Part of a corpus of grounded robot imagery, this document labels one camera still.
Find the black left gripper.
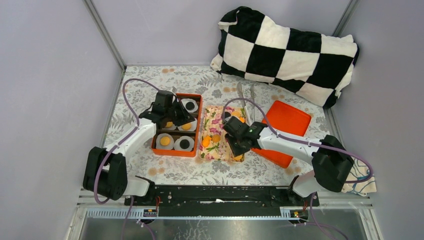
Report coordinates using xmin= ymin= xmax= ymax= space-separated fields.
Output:
xmin=164 ymin=99 xmax=196 ymax=128

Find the floral cookie tray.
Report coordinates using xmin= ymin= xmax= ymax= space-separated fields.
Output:
xmin=198 ymin=105 xmax=246 ymax=163

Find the orange cookie box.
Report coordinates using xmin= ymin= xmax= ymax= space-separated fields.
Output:
xmin=151 ymin=93 xmax=203 ymax=158

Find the orange box lid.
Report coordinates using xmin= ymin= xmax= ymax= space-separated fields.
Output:
xmin=250 ymin=100 xmax=313 ymax=169

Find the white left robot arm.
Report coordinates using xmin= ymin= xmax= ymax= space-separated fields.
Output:
xmin=82 ymin=90 xmax=195 ymax=206

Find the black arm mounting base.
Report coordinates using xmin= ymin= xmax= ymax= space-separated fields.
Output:
xmin=124 ymin=185 xmax=319 ymax=217

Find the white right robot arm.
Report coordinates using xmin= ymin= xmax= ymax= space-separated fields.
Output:
xmin=223 ymin=116 xmax=354 ymax=206

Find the floral table mat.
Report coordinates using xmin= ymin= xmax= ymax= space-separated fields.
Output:
xmin=105 ymin=66 xmax=330 ymax=186

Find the black white checkered blanket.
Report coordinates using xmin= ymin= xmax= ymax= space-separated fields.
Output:
xmin=210 ymin=6 xmax=360 ymax=109

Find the white blue patterned cloth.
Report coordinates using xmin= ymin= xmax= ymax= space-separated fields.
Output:
xmin=341 ymin=158 xmax=377 ymax=197

